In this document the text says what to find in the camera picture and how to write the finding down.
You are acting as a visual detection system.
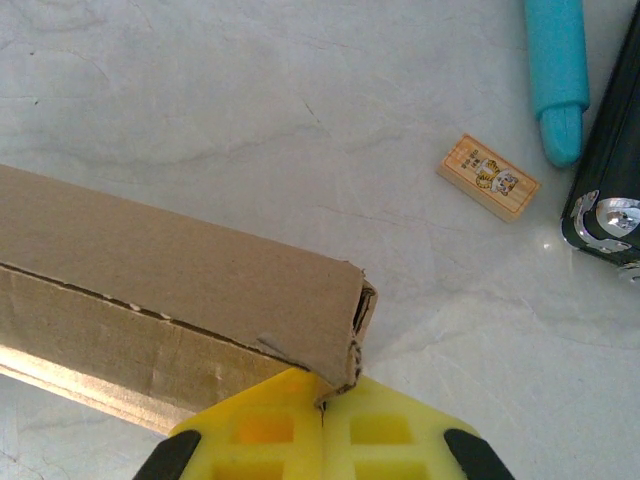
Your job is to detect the small wooden tiger block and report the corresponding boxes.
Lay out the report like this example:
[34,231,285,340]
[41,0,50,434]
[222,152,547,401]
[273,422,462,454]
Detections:
[435,132,543,225]

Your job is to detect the black hard case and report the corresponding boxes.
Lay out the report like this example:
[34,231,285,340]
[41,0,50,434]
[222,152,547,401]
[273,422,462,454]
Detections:
[558,0,640,284]

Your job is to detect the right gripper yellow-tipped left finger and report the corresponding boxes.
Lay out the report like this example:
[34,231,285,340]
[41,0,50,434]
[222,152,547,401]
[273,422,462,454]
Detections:
[131,368,327,480]

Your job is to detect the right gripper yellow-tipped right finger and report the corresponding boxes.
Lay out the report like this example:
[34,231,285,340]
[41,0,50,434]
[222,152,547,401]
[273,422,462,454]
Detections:
[313,375,517,480]

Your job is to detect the light blue marker pen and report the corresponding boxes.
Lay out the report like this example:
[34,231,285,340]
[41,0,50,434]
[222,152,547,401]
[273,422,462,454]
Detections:
[523,0,592,169]

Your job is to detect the brown cardboard paper box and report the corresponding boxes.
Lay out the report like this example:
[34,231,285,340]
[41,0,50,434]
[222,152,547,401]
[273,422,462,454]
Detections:
[0,163,380,437]

